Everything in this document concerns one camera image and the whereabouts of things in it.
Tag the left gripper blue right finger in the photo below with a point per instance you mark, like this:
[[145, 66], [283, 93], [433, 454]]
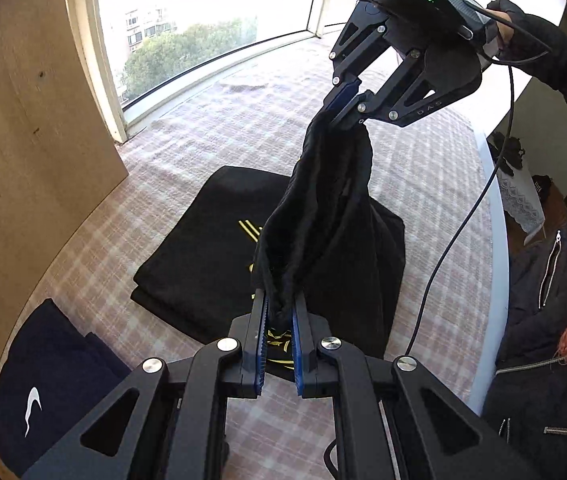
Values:
[[392, 419]]

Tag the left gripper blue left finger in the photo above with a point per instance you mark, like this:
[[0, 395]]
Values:
[[166, 420]]

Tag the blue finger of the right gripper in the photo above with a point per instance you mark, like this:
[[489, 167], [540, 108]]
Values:
[[353, 112], [344, 89]]

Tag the black shorts with yellow stripes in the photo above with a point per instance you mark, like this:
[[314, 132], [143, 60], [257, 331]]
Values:
[[316, 234]]

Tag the right forearm in black sleeve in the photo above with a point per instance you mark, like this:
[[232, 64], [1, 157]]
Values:
[[540, 45]]

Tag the person's right hand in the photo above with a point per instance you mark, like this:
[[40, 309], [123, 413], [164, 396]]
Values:
[[501, 34]]

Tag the folded navy blue garment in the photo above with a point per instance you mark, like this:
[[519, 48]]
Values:
[[52, 378]]

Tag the black jacket with zippers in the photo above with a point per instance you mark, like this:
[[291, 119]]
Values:
[[527, 401]]

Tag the white lace cloth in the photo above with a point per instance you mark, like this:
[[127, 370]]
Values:
[[521, 201]]

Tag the light wooden board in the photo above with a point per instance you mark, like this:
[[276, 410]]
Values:
[[57, 159]]

